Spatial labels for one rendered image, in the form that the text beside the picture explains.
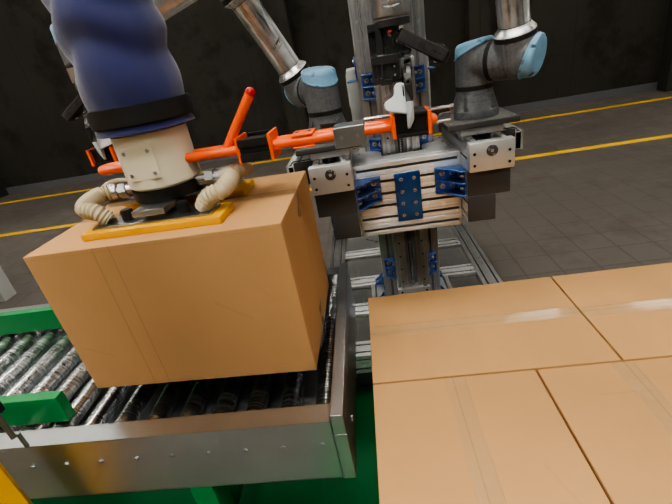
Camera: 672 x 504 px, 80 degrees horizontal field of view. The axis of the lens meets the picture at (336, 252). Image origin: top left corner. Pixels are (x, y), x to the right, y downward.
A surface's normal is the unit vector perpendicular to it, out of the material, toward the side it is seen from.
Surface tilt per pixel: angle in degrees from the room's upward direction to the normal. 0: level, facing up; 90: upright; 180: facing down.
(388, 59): 90
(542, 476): 0
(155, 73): 78
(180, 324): 90
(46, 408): 90
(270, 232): 90
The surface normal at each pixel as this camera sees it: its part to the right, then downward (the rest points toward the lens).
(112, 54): 0.29, 0.08
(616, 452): -0.16, -0.89
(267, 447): -0.04, 0.45
